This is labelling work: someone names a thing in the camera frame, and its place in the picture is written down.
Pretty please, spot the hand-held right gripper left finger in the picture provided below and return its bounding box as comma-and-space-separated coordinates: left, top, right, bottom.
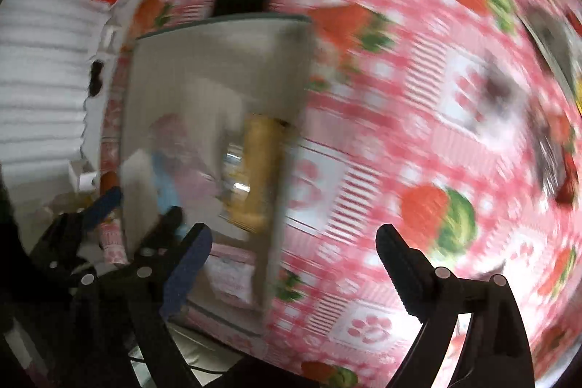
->
66, 223, 214, 388

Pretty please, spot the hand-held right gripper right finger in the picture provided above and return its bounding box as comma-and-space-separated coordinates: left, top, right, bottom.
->
375, 223, 537, 388

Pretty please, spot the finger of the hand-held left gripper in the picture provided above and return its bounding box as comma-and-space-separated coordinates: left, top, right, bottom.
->
29, 187, 123, 277
129, 206, 185, 267

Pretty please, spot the light blue snack packet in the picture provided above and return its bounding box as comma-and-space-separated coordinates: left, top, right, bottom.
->
151, 152, 188, 213

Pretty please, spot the pink snack packet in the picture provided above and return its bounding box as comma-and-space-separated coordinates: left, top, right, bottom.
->
204, 243, 267, 309

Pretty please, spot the yellow snack stick packet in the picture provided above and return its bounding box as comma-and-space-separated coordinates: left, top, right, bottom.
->
230, 115, 290, 232

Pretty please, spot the grey cardboard box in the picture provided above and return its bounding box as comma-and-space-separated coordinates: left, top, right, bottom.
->
119, 13, 316, 336

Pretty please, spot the small white box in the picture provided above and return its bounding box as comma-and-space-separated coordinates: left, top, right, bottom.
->
68, 158, 99, 192

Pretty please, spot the white ribbed blanket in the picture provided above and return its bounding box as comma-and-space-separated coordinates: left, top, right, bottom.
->
0, 0, 116, 193

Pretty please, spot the strawberry print tablecloth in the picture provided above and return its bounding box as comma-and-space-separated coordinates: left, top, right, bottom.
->
97, 0, 582, 388

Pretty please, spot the red twisted candy bag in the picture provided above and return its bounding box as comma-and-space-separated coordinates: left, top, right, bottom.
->
555, 149, 582, 208

